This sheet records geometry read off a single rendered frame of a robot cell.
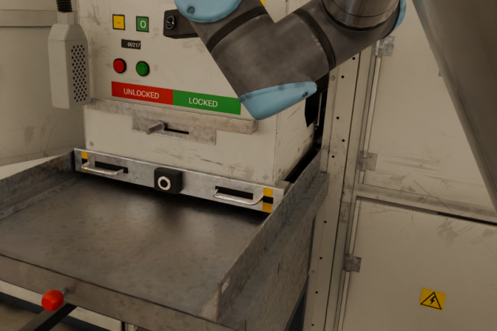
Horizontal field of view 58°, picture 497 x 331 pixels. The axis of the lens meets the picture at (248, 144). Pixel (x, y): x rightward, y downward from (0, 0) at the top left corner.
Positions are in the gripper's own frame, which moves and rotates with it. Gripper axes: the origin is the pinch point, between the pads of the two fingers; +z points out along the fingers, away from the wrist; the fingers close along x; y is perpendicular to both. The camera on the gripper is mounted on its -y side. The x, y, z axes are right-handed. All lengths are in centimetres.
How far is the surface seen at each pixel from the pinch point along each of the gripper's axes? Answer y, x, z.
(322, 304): 28, -70, 48
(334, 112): 25.5, -11.8, 32.9
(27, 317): -86, -104, 85
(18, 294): -91, -95, 86
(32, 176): -43, -32, 7
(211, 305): 3.9, -44.5, -22.2
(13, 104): -60, -16, 26
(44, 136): -55, -25, 34
